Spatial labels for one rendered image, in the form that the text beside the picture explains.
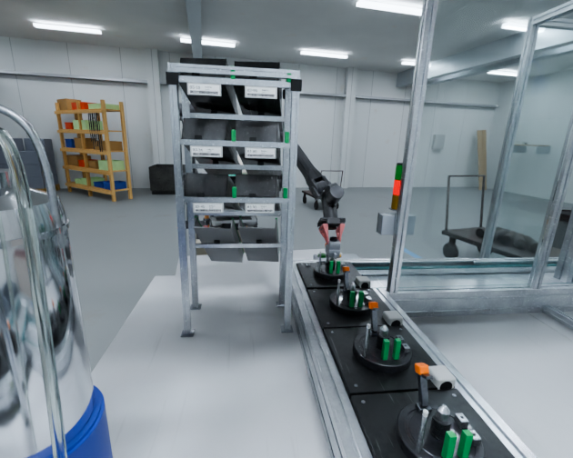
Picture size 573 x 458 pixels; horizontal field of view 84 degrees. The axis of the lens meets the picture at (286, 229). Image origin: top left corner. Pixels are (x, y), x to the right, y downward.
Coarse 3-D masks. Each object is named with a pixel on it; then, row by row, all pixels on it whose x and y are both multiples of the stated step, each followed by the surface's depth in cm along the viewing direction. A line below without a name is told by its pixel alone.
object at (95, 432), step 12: (96, 396) 44; (96, 408) 42; (96, 420) 41; (84, 432) 39; (96, 432) 40; (108, 432) 45; (72, 444) 37; (84, 444) 38; (96, 444) 40; (108, 444) 44; (72, 456) 37; (84, 456) 38; (96, 456) 40; (108, 456) 44
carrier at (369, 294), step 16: (352, 288) 101; (368, 288) 116; (320, 304) 103; (336, 304) 99; (352, 304) 98; (384, 304) 104; (320, 320) 94; (336, 320) 94; (352, 320) 95; (368, 320) 95; (384, 320) 95; (400, 320) 93
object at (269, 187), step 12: (240, 180) 100; (252, 180) 100; (264, 180) 100; (276, 180) 100; (240, 192) 99; (252, 192) 99; (264, 192) 99; (276, 192) 102; (240, 204) 110; (276, 204) 107
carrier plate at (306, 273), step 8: (304, 264) 136; (312, 264) 136; (352, 264) 138; (304, 272) 128; (312, 272) 128; (352, 272) 130; (304, 280) 121; (312, 280) 121; (320, 280) 121; (352, 280) 122; (312, 288) 115; (320, 288) 116; (328, 288) 116; (336, 288) 117
